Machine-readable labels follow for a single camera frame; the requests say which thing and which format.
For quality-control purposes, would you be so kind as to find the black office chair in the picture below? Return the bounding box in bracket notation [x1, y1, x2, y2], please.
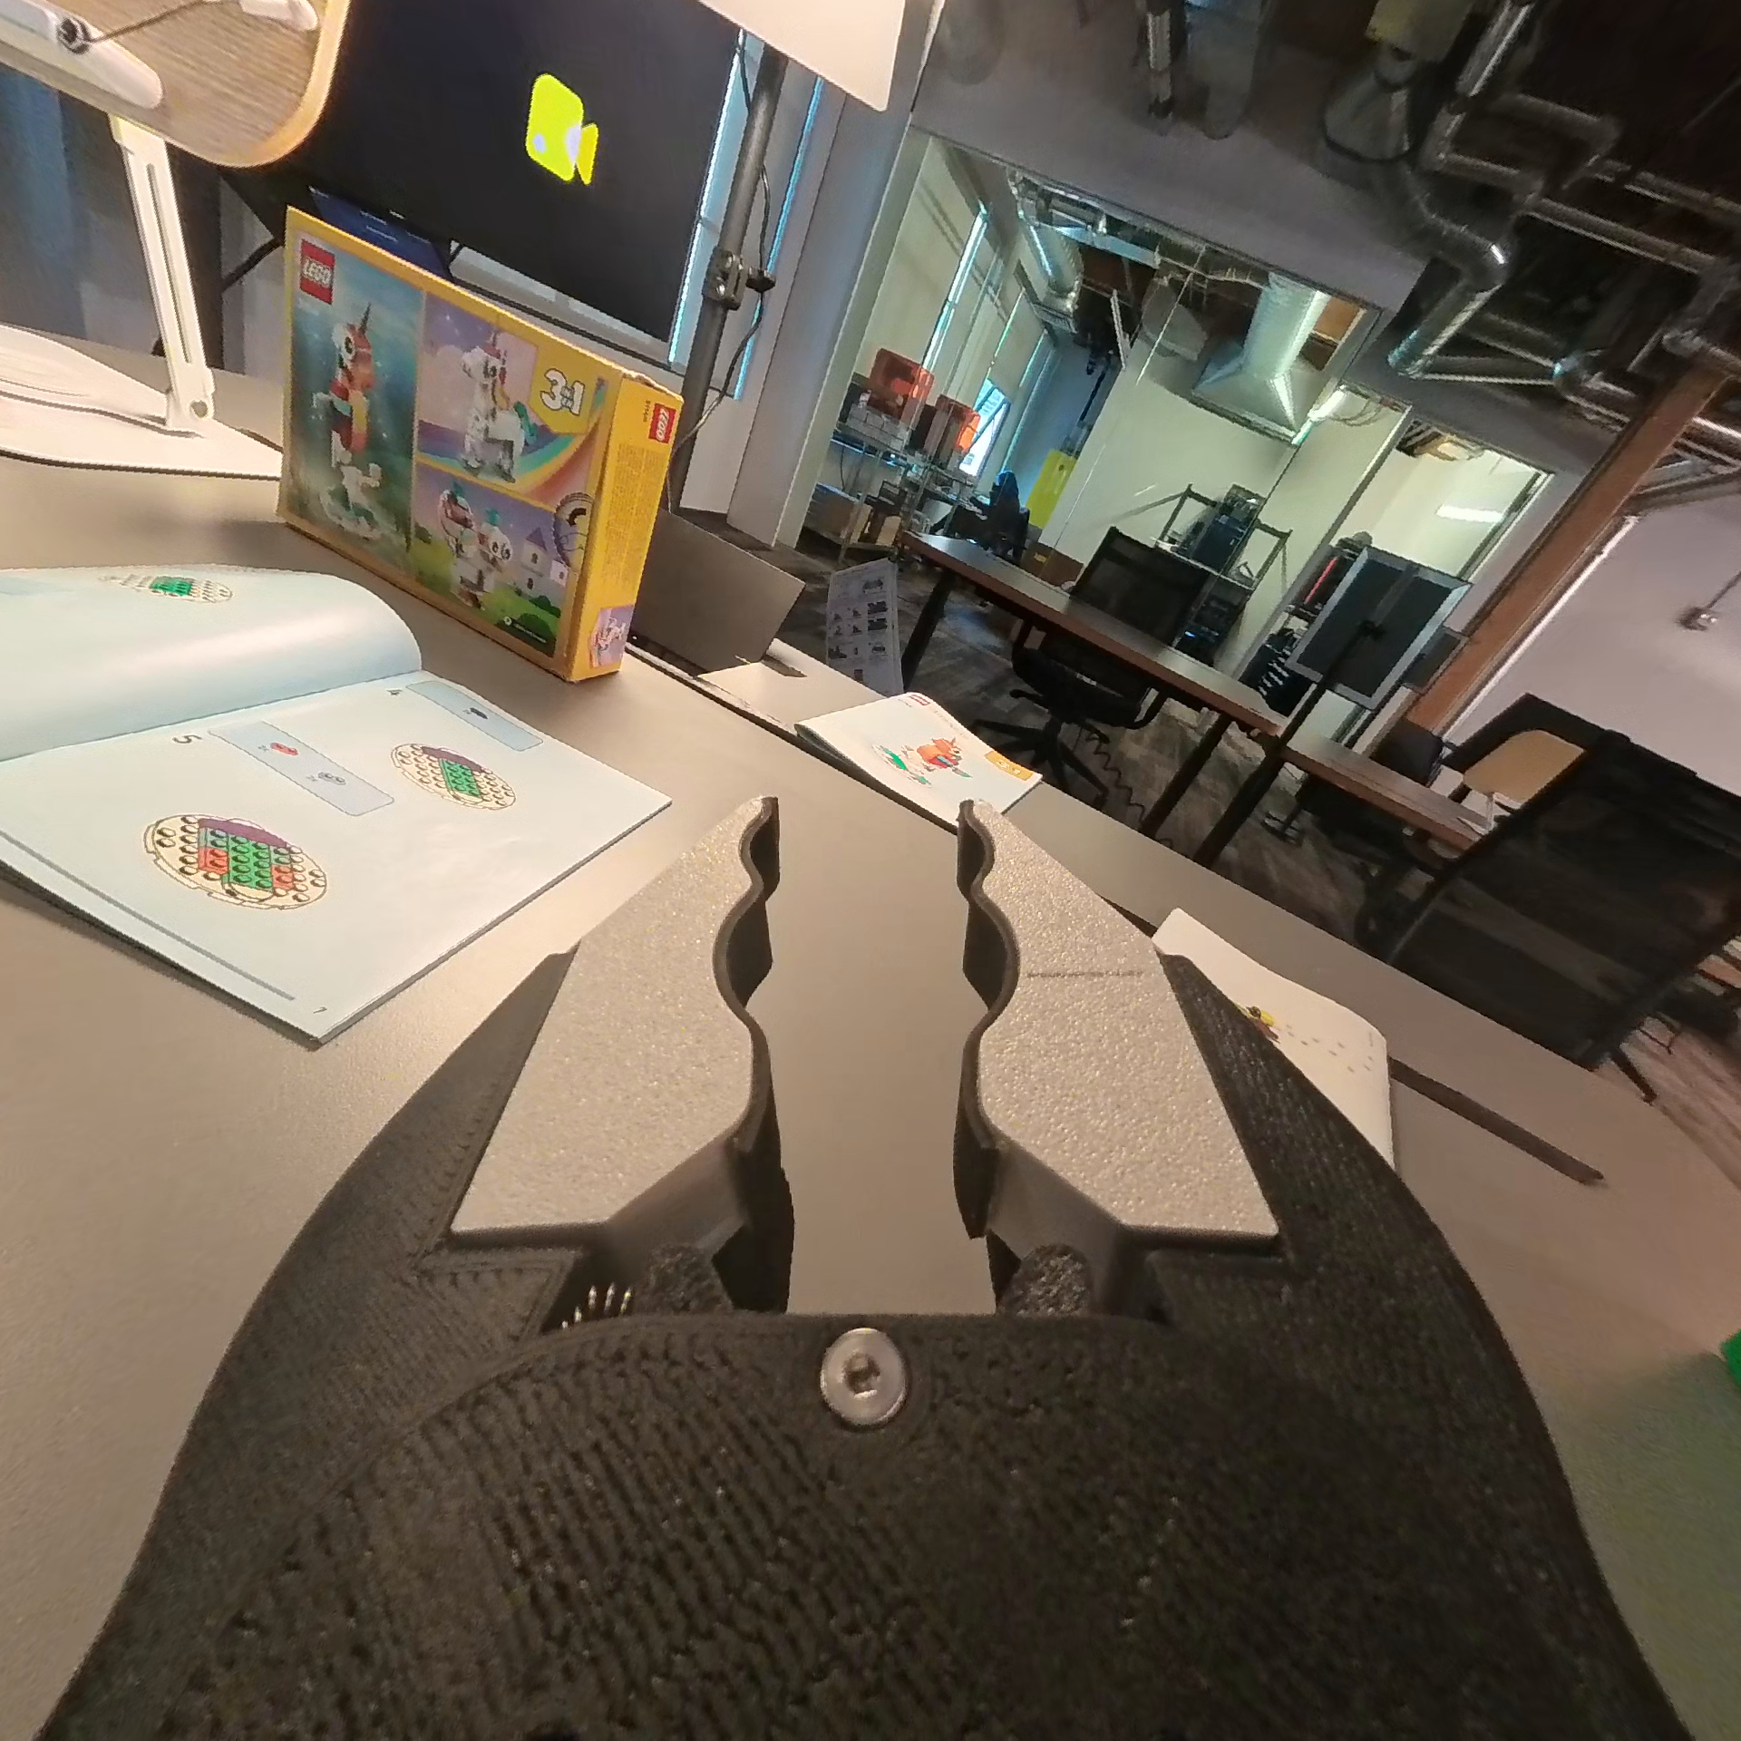
[1010, 527, 1215, 793]

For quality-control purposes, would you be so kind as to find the long dark table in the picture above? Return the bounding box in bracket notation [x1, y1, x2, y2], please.
[896, 528, 1289, 836]

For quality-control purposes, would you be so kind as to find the black monitor screen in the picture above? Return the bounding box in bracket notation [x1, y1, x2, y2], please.
[225, 0, 768, 371]

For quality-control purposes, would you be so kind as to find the printed paper sheet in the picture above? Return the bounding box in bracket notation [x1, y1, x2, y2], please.
[825, 556, 908, 691]

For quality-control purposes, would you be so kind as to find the round wooden board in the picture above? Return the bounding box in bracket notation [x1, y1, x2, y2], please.
[0, 0, 360, 169]

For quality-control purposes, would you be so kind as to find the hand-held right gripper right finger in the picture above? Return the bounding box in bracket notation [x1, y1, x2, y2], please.
[955, 799, 1283, 1253]

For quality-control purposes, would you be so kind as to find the orange 3d printer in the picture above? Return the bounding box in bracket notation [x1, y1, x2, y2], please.
[868, 345, 986, 443]

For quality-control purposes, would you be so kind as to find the white instruction booklet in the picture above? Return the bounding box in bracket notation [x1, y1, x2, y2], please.
[1153, 907, 1398, 1176]

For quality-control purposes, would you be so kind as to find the wooden beam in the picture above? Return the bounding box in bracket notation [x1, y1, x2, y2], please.
[1405, 365, 1741, 736]

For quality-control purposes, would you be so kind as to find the black strip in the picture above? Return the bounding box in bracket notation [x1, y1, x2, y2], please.
[1388, 1062, 1610, 1187]

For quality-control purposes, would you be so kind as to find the monitor on floor stand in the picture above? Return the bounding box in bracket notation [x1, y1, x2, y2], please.
[1283, 541, 1475, 715]

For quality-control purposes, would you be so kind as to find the black light stand pole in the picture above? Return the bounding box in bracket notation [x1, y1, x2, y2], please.
[676, 41, 795, 519]

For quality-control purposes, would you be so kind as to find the white light panel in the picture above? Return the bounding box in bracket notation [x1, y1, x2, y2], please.
[705, 0, 946, 113]

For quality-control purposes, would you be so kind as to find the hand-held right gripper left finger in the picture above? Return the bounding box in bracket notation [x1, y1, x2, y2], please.
[450, 799, 795, 1294]

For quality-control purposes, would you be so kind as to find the brown side table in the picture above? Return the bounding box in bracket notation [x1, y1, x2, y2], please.
[1278, 733, 1500, 879]

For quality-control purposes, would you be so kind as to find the metal ventilation duct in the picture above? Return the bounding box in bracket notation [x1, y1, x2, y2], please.
[1327, 0, 1741, 410]

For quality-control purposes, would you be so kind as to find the small closed instruction booklet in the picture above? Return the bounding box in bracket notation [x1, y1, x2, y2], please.
[796, 692, 1046, 834]

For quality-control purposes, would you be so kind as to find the grey laptop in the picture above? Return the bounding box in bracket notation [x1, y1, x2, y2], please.
[628, 510, 806, 675]

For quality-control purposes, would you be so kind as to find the yellow lego box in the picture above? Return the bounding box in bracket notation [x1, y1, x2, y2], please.
[278, 207, 683, 682]

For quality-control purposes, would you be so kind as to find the open blue instruction booklet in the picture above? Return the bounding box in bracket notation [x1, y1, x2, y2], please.
[0, 564, 675, 1047]

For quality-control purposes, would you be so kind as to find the white desk lamp stand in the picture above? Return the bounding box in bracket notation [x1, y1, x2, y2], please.
[0, 116, 283, 480]

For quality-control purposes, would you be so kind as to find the black mesh chair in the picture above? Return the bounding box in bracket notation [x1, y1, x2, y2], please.
[1358, 692, 1741, 1079]

